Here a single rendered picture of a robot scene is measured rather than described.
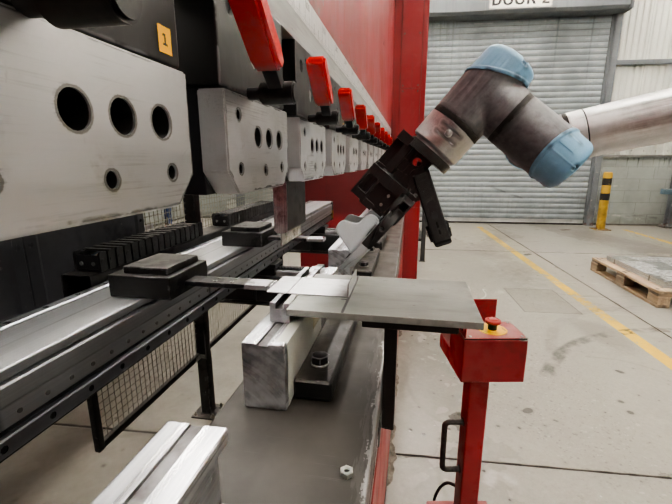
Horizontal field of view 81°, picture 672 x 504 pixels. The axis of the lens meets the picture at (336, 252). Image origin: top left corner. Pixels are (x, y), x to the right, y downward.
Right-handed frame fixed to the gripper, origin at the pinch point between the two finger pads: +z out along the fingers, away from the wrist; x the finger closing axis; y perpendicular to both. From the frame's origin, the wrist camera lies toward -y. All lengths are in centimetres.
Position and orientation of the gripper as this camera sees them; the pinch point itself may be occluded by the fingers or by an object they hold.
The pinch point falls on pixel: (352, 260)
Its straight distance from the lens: 62.2
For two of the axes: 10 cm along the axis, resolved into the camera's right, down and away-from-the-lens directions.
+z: -6.3, 7.2, 2.9
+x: -1.8, 2.2, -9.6
